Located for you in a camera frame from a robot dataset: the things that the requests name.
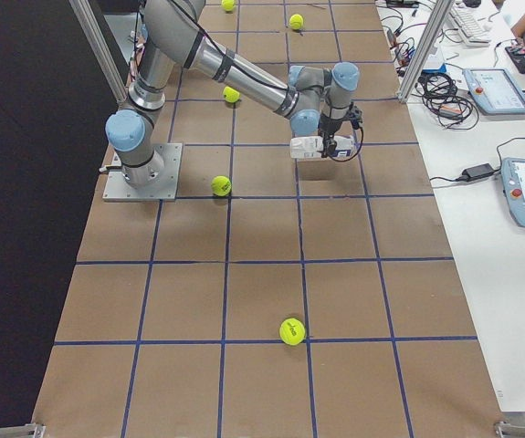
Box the black power adapter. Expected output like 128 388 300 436
459 163 495 182

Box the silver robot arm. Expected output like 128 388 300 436
105 1 362 189

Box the yellow tennis ball near base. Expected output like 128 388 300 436
211 175 232 197
221 0 236 13

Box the aluminium frame post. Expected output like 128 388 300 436
397 0 454 103

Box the yellow tennis ball centre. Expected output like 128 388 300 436
223 86 241 104

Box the brown paper table cover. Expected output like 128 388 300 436
33 1 500 437

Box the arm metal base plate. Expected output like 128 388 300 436
102 143 183 202

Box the bundle of black cables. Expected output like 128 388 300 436
419 75 479 132

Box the clear Wilson tennis ball can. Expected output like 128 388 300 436
289 135 359 162

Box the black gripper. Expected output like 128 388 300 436
318 103 363 158

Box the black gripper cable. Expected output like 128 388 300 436
325 113 365 163

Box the far teach pendant tablet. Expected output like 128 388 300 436
462 68 525 115

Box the white keyboard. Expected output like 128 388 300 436
446 6 491 47

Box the yellow tennis ball far right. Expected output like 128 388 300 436
279 318 306 346

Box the yellow tennis ball by tape knot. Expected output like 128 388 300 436
289 14 304 31

